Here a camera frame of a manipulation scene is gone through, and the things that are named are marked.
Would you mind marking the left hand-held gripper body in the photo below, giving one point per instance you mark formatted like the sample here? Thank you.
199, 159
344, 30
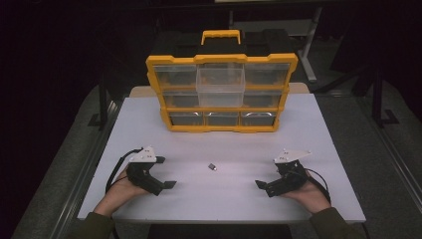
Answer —
142, 172

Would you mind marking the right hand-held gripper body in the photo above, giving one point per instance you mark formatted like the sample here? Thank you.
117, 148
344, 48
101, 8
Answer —
290, 179

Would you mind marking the small dark metal part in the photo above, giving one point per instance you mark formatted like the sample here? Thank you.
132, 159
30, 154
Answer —
212, 167

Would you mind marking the clear pulled-out organizer drawer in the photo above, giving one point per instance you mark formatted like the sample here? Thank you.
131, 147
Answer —
220, 84

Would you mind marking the person's right hand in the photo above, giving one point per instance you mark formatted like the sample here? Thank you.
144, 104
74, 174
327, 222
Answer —
310, 197

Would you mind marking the person's left hand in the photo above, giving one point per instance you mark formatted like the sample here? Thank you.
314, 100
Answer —
121, 192

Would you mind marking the yellow black drawer organizer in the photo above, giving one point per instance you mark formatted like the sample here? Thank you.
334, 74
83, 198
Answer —
220, 129

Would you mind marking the black metal stand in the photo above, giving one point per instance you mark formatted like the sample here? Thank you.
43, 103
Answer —
103, 106
378, 103

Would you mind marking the metal frame rail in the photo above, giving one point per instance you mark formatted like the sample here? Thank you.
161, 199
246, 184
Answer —
396, 159
83, 179

